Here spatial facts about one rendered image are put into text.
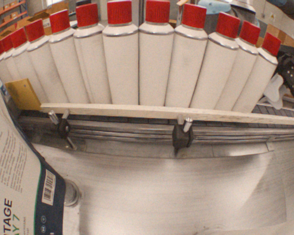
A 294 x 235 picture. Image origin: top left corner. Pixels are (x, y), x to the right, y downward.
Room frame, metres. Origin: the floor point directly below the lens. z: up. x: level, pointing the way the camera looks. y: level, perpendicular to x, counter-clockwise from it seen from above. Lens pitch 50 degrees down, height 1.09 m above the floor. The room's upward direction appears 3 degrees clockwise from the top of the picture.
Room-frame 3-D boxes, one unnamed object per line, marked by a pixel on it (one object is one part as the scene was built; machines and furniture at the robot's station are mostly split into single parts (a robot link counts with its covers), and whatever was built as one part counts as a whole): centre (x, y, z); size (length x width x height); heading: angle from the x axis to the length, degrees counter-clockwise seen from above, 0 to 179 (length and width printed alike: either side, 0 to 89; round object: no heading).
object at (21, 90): (0.18, 0.28, 0.94); 0.10 x 0.01 x 0.09; 90
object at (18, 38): (0.21, 0.25, 0.98); 0.05 x 0.05 x 0.20
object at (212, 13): (0.52, -0.22, 1.05); 0.13 x 0.12 x 0.14; 100
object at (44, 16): (1.58, 1.22, 0.97); 0.51 x 0.39 x 0.37; 177
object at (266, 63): (0.21, -0.21, 0.98); 0.05 x 0.05 x 0.20
